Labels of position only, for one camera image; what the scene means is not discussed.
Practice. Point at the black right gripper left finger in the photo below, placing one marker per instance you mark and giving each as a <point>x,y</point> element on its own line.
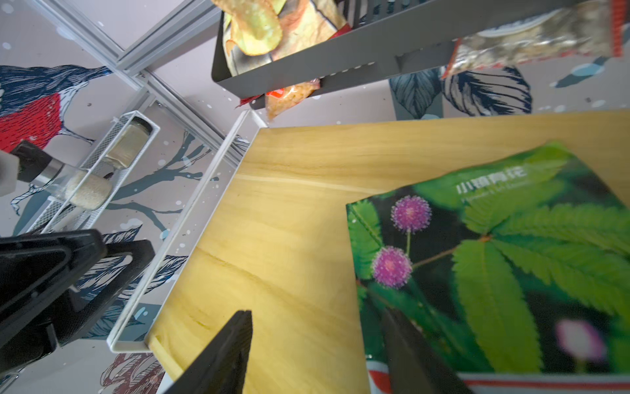
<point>221,367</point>

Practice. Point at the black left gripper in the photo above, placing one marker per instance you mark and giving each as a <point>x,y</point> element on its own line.
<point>38,311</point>

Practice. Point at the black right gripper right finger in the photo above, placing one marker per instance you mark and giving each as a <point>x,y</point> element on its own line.
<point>414,366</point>

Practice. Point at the mimosa seed bag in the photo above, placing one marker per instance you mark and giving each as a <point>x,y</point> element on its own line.
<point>516,272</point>

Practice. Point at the red Chuba cassava chips bag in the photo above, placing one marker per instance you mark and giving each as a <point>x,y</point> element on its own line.
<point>257,33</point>

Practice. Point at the black lid spice grinder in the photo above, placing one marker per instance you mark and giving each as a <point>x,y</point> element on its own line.
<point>63,181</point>

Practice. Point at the glass jar in rack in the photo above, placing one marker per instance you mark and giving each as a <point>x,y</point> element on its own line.
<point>132,140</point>

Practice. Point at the snack bar packet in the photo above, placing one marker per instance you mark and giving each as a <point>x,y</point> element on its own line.
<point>590,28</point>

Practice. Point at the white wire wall rack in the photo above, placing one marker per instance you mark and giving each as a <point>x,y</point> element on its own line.
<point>55,215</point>

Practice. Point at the black wire basket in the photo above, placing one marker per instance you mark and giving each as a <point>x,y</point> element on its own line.
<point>417,38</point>

